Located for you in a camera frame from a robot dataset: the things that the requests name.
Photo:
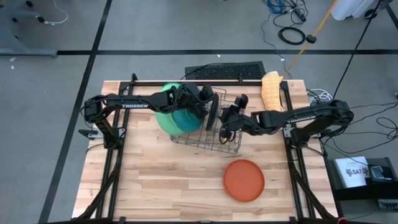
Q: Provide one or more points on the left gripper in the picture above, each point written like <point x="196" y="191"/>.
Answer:
<point x="196" y="104"/>

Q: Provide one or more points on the black device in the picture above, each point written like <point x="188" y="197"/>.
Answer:
<point x="381" y="174"/>

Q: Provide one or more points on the white trash bin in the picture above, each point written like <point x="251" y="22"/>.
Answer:
<point x="351" y="9"/>

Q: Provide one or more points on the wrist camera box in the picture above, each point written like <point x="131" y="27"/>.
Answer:
<point x="206" y="91"/>
<point x="241" y="101"/>

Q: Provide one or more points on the black power strip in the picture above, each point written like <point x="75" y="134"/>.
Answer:
<point x="299" y="14"/>

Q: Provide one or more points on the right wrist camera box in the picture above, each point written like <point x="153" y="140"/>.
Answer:
<point x="241" y="101"/>

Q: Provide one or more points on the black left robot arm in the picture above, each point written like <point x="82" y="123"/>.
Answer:
<point x="133" y="104"/>

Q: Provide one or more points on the teal plate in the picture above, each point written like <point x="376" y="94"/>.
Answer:
<point x="189" y="123"/>

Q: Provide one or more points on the grey desk base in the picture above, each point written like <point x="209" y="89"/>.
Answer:
<point x="18" y="51"/>

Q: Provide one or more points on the light green plate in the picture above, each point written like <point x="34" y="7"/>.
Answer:
<point x="161" y="123"/>
<point x="178" y="130"/>

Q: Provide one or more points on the black keyboard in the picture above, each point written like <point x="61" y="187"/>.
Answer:
<point x="227" y="71"/>

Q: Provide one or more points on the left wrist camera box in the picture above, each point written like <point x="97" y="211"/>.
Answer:
<point x="206" y="91"/>

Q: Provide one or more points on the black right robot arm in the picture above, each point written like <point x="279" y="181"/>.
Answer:
<point x="311" y="116"/>

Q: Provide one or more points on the orange plate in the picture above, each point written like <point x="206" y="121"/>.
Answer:
<point x="244" y="180"/>

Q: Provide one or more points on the dark grey plate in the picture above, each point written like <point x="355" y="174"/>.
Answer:
<point x="213" y="123"/>

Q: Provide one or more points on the black aluminium table frame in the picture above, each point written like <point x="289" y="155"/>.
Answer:
<point x="146" y="83"/>

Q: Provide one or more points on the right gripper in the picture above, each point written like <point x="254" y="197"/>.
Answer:
<point x="242" y="123"/>

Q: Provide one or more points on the rolled cream checked towel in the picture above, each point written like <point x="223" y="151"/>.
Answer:
<point x="272" y="93"/>

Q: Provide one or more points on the black cart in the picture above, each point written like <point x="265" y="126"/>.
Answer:
<point x="357" y="193"/>

